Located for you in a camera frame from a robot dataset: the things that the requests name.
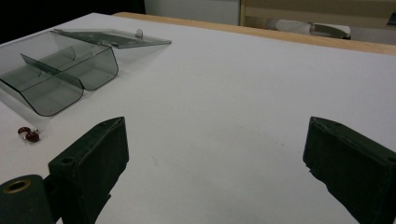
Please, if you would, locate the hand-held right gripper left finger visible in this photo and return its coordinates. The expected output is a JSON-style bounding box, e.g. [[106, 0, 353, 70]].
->
[[48, 116, 130, 224]]

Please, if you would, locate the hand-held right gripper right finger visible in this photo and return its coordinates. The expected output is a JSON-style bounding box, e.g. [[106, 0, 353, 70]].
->
[[303, 116, 396, 224]]

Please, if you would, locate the dark red earring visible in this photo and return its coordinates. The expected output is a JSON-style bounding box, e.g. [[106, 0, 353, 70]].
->
[[17, 126, 42, 144]]

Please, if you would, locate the clear grey plastic compartment box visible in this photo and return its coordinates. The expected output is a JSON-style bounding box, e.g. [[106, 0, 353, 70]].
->
[[0, 28, 173, 118]]

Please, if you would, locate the white and grey padded object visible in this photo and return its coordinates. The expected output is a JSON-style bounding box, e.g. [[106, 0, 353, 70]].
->
[[266, 19, 352, 40]]

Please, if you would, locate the wooden shelf unit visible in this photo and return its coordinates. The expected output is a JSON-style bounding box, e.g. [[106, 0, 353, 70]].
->
[[238, 0, 396, 32]]

